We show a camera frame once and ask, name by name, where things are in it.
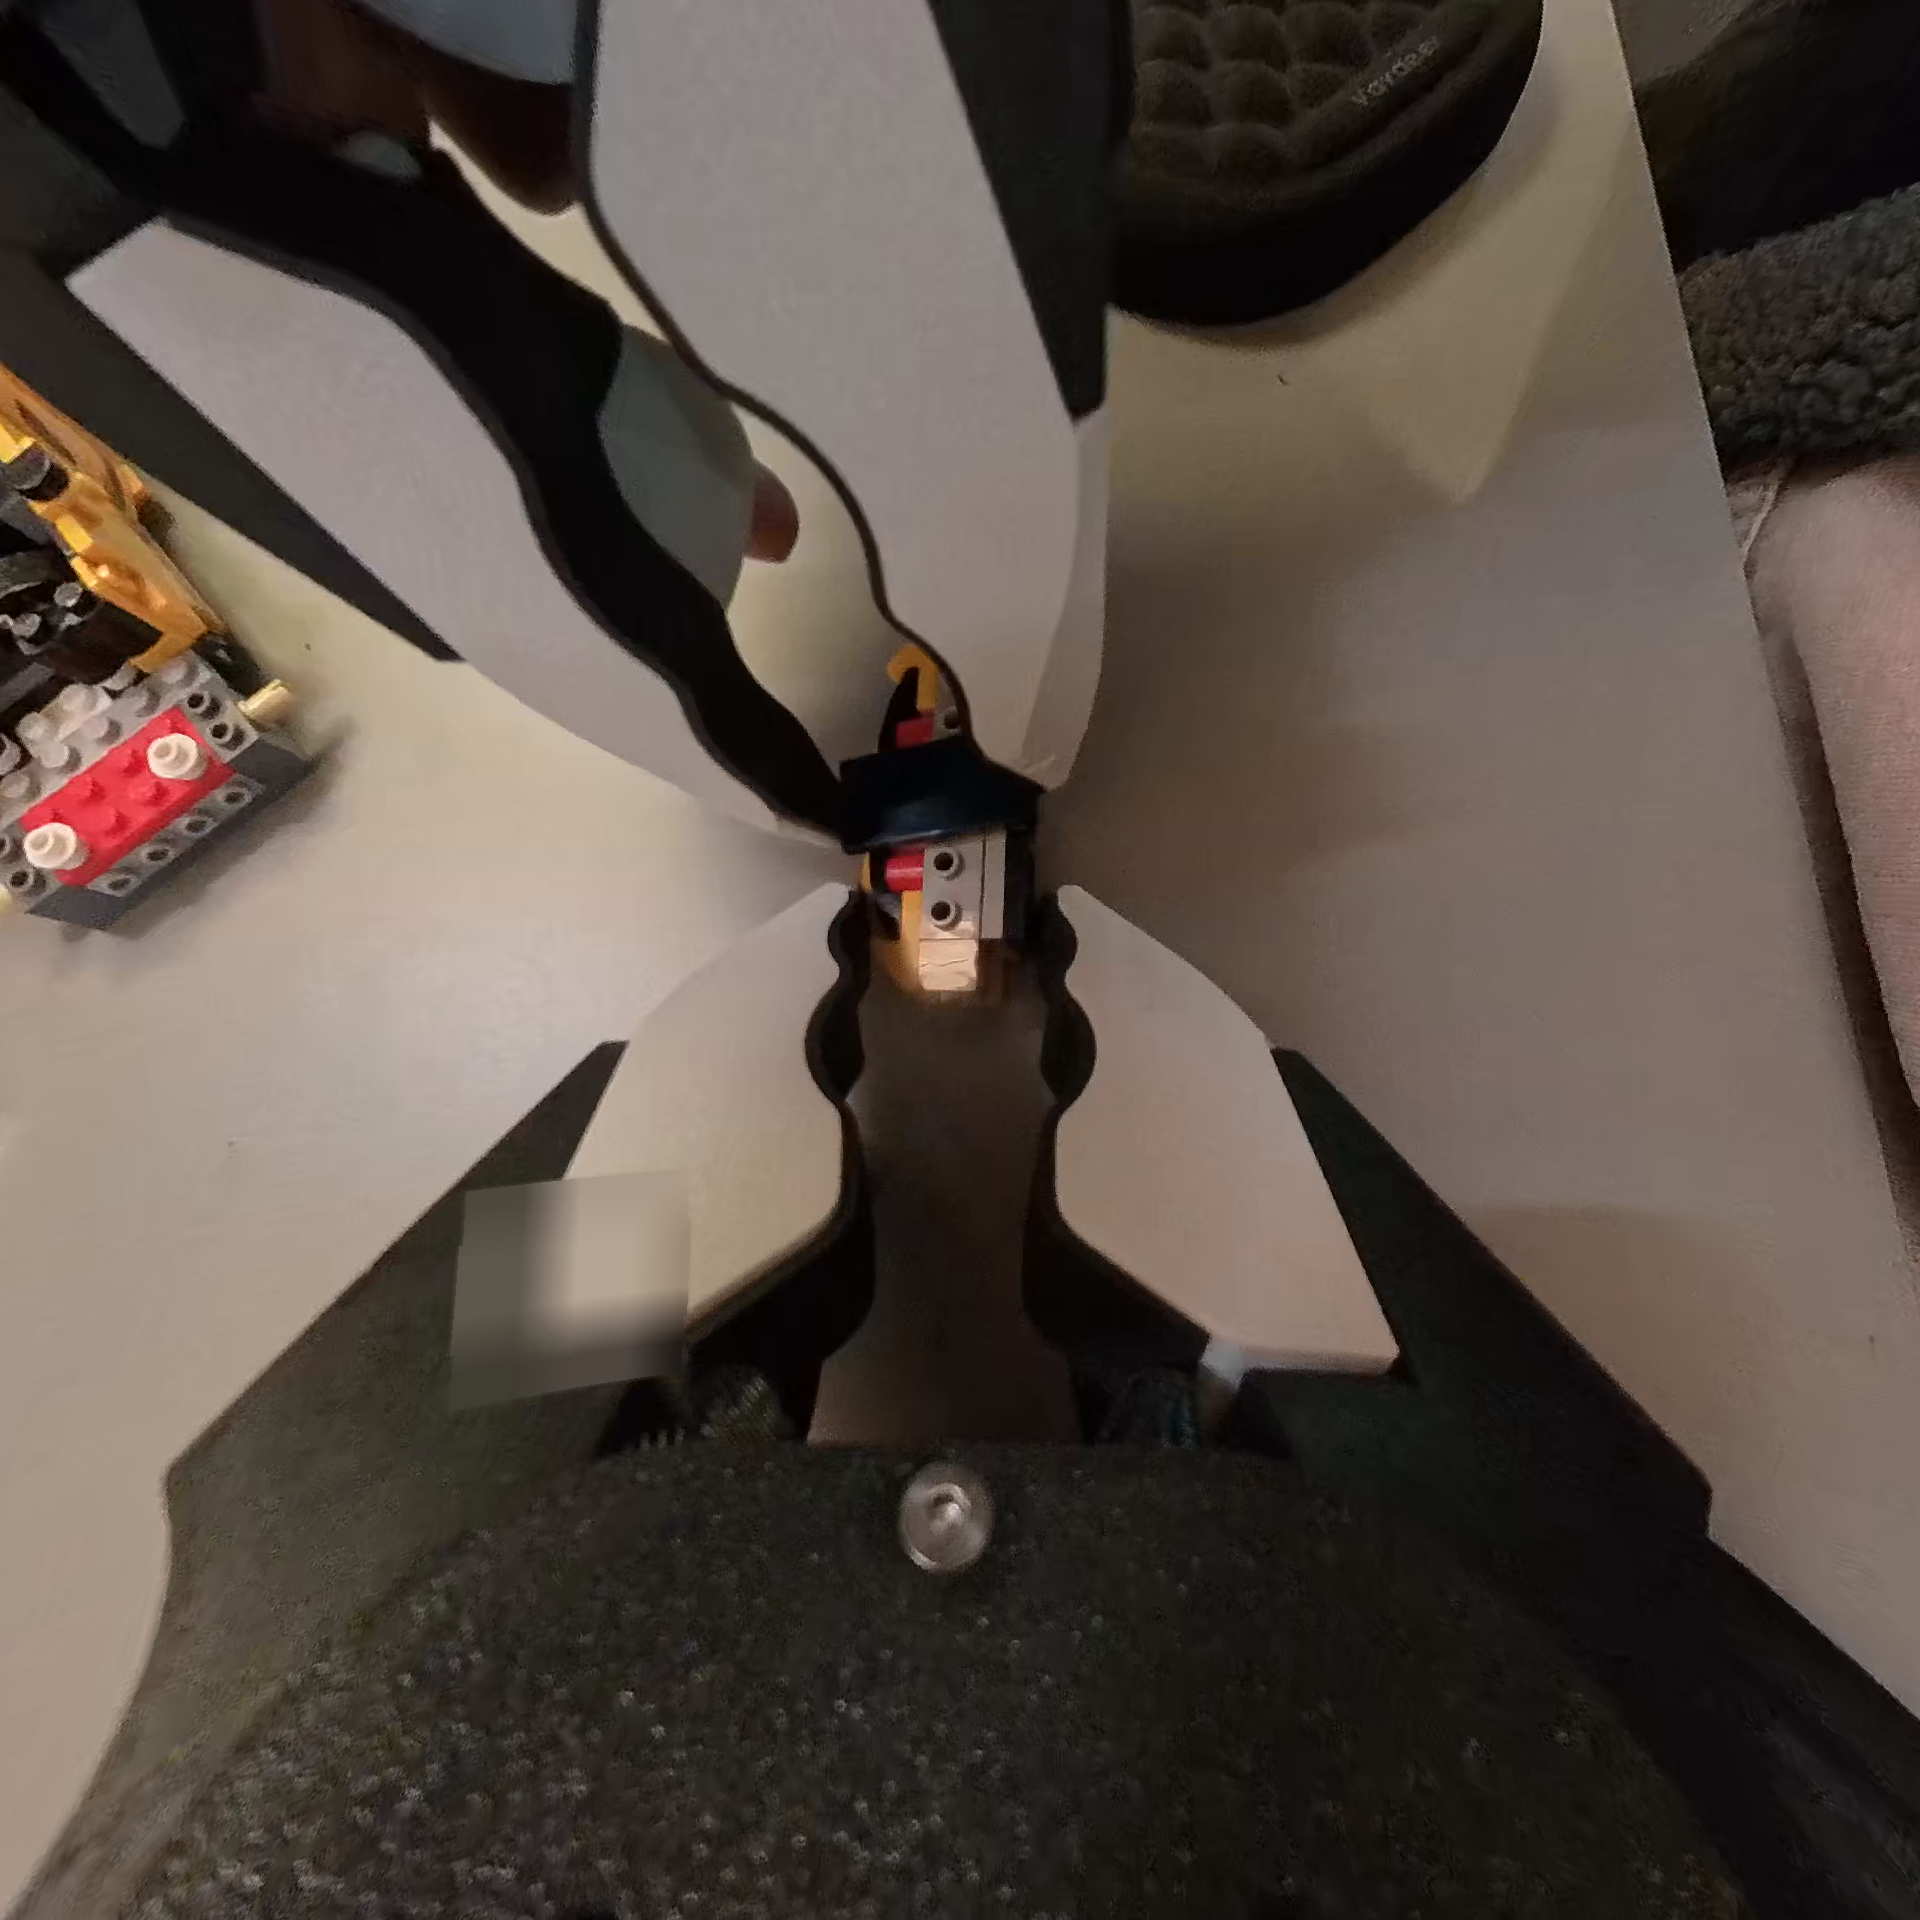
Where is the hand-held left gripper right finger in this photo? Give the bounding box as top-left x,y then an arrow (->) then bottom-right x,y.
1037,892 -> 1406,1383

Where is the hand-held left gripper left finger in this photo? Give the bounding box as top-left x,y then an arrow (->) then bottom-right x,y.
563,888 -> 874,1338

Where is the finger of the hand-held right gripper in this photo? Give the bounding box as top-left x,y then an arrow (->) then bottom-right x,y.
66,216 -> 846,848
581,0 -> 1118,799

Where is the orange red grey lego assembly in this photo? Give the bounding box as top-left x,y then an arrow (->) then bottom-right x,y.
832,634 -> 1049,1004

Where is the yellow lego car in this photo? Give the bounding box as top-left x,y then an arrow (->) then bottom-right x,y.
0,363 -> 320,936

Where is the beige garment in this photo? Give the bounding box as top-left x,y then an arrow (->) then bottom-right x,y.
1737,445 -> 1920,1105

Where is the dark fleece jacket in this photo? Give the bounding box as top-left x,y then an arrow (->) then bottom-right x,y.
1672,236 -> 1920,474

